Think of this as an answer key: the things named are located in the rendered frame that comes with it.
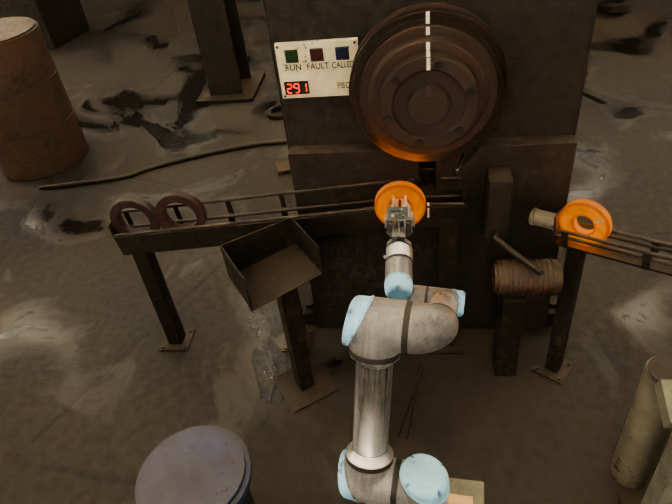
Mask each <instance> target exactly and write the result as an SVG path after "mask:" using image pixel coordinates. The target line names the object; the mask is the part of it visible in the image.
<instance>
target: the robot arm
mask: <svg viewBox="0 0 672 504"><path fill-rule="evenodd" d="M399 203H401V207H399V205H398V204H399ZM384 221H385V228H387V231H386V232H387V234H388V235H389V237H392V238H391V239H390V240H389V241H388V242H387V248H386V255H384V256H383V258H384V259H386V262H385V281H384V288H385V294H386V296H387V298H383V297H375V296H374V295H372V296H363V295H359V296H356V297H354V298H353V300H352V301H351V303H350V306H349V308H348V311H347V314H346V318H345V322H344V327H343V332H342V344H343V345H346V346H349V353H350V356H351V358H352V359H353V360H355V361H356V365H355V391H354V416H353V441H352V442H351V443H350V444H349V445H348V446H347V448H346V449H344V450H343V451H342V453H341V455H340V459H339V464H338V487H339V491H340V493H341V495H342V496H343V497H344V498H346V499H350V500H353V501H355V502H363V503H368V504H447V502H448V496H449V492H450V485H449V477H448V473H447V471H446V469H445V467H444V466H443V465H442V463H441V462H440V461H439V460H437V459H436V458H434V457H433V456H430V455H427V454H421V453H420V454H414V455H412V456H411V457H408V458H406V459H400V458H395V457H393V450H392V448H391V446H390V445H389V444H388V435H389V419H390V403H391V388H392V372H393V363H395V362H396V361H398V360H399V358H400V353H406V354H426V353H430V352H434V351H436V350H439V349H441V348H443V347H445V346H446V345H448V344H449V343H451V342H452V341H453V339H454V338H455V337H456V335H457V332H458V328H459V321H458V317H457V316H462V315H463V314H464V305H465V296H466V294H465V292H464V291H462V290H456V289H448V288H439V287H430V286H421V285H413V270H412V262H413V250H412V244H411V242H410V241H409V240H408V239H406V237H410V235H411V234H412V233H413V230H412V228H415V225H414V224H415V215H414V214H413V212H412V211H411V206H410V205H409V204H408V202H407V200H406V195H405V198H404V199H401V198H399V199H395V198H394V196H393V197H392V203H391V205H390V207H387V213H386V215H385V217H384Z"/></svg>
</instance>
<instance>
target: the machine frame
mask: <svg viewBox="0 0 672 504"><path fill-rule="evenodd" d="M428 2H438V3H447V4H452V5H456V6H459V7H462V8H464V9H466V10H468V11H470V12H472V13H474V14H475V15H477V16H478V17H480V18H481V19H482V20H483V21H485V22H486V23H487V24H488V25H489V26H490V28H491V29H492V30H493V31H494V33H495V34H496V36H497V37H498V39H499V41H500V43H501V45H502V48H503V50H504V53H505V57H506V60H507V63H508V67H509V72H510V92H509V97H508V101H507V105H506V108H505V110H504V112H503V115H502V116H501V118H500V120H499V122H498V123H497V125H496V126H495V128H494V129H493V130H492V131H491V132H490V133H489V135H488V136H487V137H486V138H485V139H483V140H482V141H481V142H480V143H479V144H477V145H476V146H474V147H473V148H471V149H470V150H468V151H466V152H465V156H464V158H463V160H462V162H463V161H464V160H465V159H466V158H467V157H468V156H469V155H470V154H471V153H472V152H473V151H474V150H475V149H476V148H477V147H479V150H478V151H477V152H476V153H475V154H474V155H473V156H472V157H471V158H470V159H469V160H468V161H467V162H466V163H465V164H464V166H463V167H462V168H461V169H460V170H459V172H456V174H457V176H462V179H460V180H455V194H462V190H464V192H465V200H466V203H467V208H466V209H465V218H463V217H462V227H458V232H457V260H456V288H455V289H456V290H462V291H464V292H465V294H466V296H465V305H464V314H463V315H462V316H457V317H458V321H459V328H495V323H496V313H497V303H498V295H497V294H496V292H493V288H492V265H493V264H495V263H496V260H501V259H504V260H505V259H509V260H510V259H513V260H515V259H516V258H515V257H514V256H513V255H511V254H510V253H509V252H507V251H506V250H505V249H504V248H502V247H501V246H500V245H499V244H497V243H496V242H495V241H493V240H492V239H487V238H486V237H485V233H484V227H483V213H484V199H485V184H486V171H487V169H488V168H490V167H509V168H510V169H511V172H512V177H513V181H514V187H513V197H512V206H511V216H510V225H509V235H508V237H507V238H505V239H502V240H503V241H504V242H505V243H507V244H508V245H509V246H511V247H512V248H513V249H514V250H516V251H517V252H518V253H520V254H521V255H522V256H524V257H525V258H526V259H528V260H529V259H530V258H532V259H533V260H534V258H537V259H539V258H542V259H544V258H547V259H549V258H552V259H556V260H557V256H558V250H559V246H557V245H554V244H553V237H554V231H552V230H551V229H547V228H544V227H540V226H536V225H535V226H532V225H530V224H529V215H530V212H531V211H532V209H533V208H539V209H540V210H544V211H548V212H552V213H558V212H559V211H560V210H561V209H562V208H563V206H566V205H567V199H568V194H569V188H570V182H571V177H572V171H573V165H574V160H575V154H576V148H577V141H576V139H575V135H576V129H577V124H578V118H579V112H580V106H581V101H582V95H583V89H584V83H585V77H586V72H587V66H588V60H589V54H590V48H591V43H592V37H593V31H594V25H595V19H596V14H597V8H598V2H599V0H263V6H264V12H265V18H266V23H267V29H268V35H269V41H270V46H271V52H272V58H273V64H274V70H275V75H276V81H277V87H278V93H279V98H280V104H281V110H282V116H283V122H284V127H285V133H286V139H287V145H288V150H289V152H288V160H289V165H290V171H291V177H292V183H293V188H294V190H302V189H311V188H320V187H329V186H337V185H346V184H355V183H363V182H372V181H381V180H390V179H398V178H403V181H406V178H414V177H415V181H407V182H410V183H413V184H415V185H416V186H417V187H419V188H420V189H421V191H422V192H423V194H424V195H443V194H450V180H441V177H444V176H454V175H453V174H452V172H451V170H452V169H454V171H455V168H456V167H457V165H458V162H459V160H460V158H461V155H462V154H460V155H457V156H455V157H452V158H449V159H445V160H440V161H435V167H436V180H435V186H420V181H419V161H411V160H406V159H402V158H399V157H396V156H393V155H391V154H389V153H387V152H385V151H383V150H382V149H380V148H379V147H377V146H376V145H375V144H374V143H372V142H371V141H370V140H369V139H368V138H367V137H366V136H365V134H364V133H363V132H362V130H361V129H360V127H359V126H358V124H357V122H356V120H355V118H354V116H353V113H352V110H351V106H350V101H349V95H342V96H324V97H305V98H286V99H283V95H282V89H281V83H280V77H279V71H278V65H277V59H276V53H275V47H274V44H275V43H277V42H292V41H307V40H322V39H336V38H351V37H357V38H358V48H359V46H360V44H361V42H362V41H363V39H364V38H365V36H366V35H367V34H368V33H369V31H370V30H371V29H372V28H373V27H374V26H375V25H376V24H377V23H378V22H380V21H381V20H382V19H384V18H385V17H387V16H388V15H390V14H391V13H393V12H395V11H397V10H399V9H402V8H404V7H407V6H410V5H414V4H419V3H428ZM386 184H388V183H385V184H376V185H367V186H359V187H350V188H341V189H339V190H340V194H341V198H342V202H351V201H360V200H369V199H375V197H376V195H377V193H378V191H379V190H380V189H381V188H382V187H383V186H384V185H386ZM295 200H296V205H297V207H305V206H314V205H323V204H332V203H337V200H336V195H335V191H334V189H332V190H323V191H314V192H306V193H297V194H295ZM412 230H413V233H412V234H411V235H410V237H406V239H408V240H409V241H410V242H411V244H412V250H413V262H412V270H413V285H421V286H430V287H439V227H422V228H412ZM386 231H387V230H380V231H369V232H359V233H349V234H339V235H328V236H318V237H311V238H312V239H313V241H314V242H315V243H316V244H317V245H318V246H319V247H320V254H321V261H322V267H323V273H324V275H320V276H319V277H317V278H315V279H313V280H311V281H310V282H309V287H308V292H307V297H306V302H305V307H304V312H303V315H304V320H305V324H317V326H318V328H343V327H344V322H345V318H346V314H347V311H348V308H349V306H350V303H351V301H352V300H353V298H354V297H356V296H359V295H363V296H372V295H374V296H375V297H383V298H387V296H386V294H385V288H384V281H385V262H386V259H384V258H383V256H384V255H386V248H387V242H388V241H389V240H390V239H391V238H392V237H389V235H388V234H387V232H386ZM525 297H526V307H525V314H524V321H523V328H545V325H553V320H554V315H555V309H556V304H557V297H556V295H553V296H549V295H548V296H535V295H534V296H530V295H529V296H525Z"/></svg>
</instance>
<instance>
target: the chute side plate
mask: <svg viewBox="0 0 672 504"><path fill-rule="evenodd" d="M427 208H429V218H427ZM462 217H463V206H433V207H426V210H425V213H424V216H423V217H422V219H421V220H420V221H419V222H417V223H416V224H415V228H422V227H440V220H458V227H462ZM294 220H295V221H296V222H297V223H298V224H299V225H300V226H301V227H302V229H303V230H304V231H305V232H306V233H307V234H308V235H309V236H310V237H318V236H328V235H339V234H349V233H359V232H369V231H380V230H387V228H385V224H384V223H383V222H382V221H381V220H380V219H379V218H378V217H377V215H376V213H375V210H374V211H364V212H355V213H345V214H336V215H326V216H317V217H307V218H297V219H294ZM280 221H282V220H279V221H269V222H259V223H250V224H240V225H230V226H221V227H211V228H202V229H192V230H183V231H173V232H163V233H154V234H144V235H135V236H125V237H116V238H114V239H115V240H116V242H117V244H118V246H119V248H120V250H121V251H122V253H123V255H132V253H131V251H130V249H134V248H144V249H145V252H146V253H154V252H164V251H174V250H185V249H195V248H205V247H215V246H220V245H222V244H225V243H227V242H230V241H232V240H235V239H237V238H240V237H242V236H245V235H247V234H250V233H252V232H255V231H257V230H260V229H262V228H265V227H267V226H270V225H272V224H275V223H277V222H280Z"/></svg>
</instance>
